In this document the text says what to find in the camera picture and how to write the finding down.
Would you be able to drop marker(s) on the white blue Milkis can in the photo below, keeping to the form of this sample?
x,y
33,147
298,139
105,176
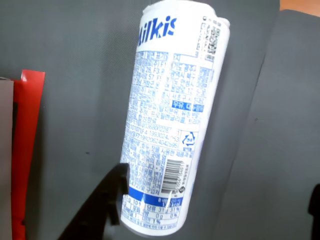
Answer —
x,y
172,112

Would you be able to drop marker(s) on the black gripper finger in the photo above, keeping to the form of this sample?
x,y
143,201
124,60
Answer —
x,y
100,207
315,202

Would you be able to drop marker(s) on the grey cardboard panel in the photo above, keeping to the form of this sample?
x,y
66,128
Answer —
x,y
5,160

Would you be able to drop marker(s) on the red box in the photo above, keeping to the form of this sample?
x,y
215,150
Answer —
x,y
26,140

